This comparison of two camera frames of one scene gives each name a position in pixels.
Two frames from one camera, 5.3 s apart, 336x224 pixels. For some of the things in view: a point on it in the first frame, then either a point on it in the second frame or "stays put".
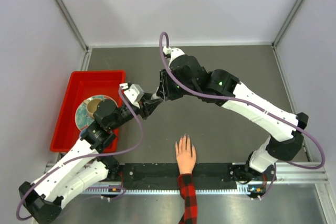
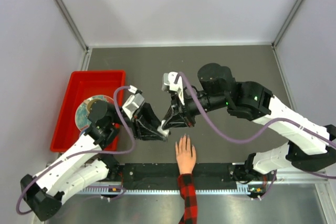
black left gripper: [147, 105] -> [145, 124]
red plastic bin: [82, 84] stays put
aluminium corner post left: [71, 19] stays put
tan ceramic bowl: [91, 106] stays put
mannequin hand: [186, 155] stays put
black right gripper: [164, 91] -> [183, 118]
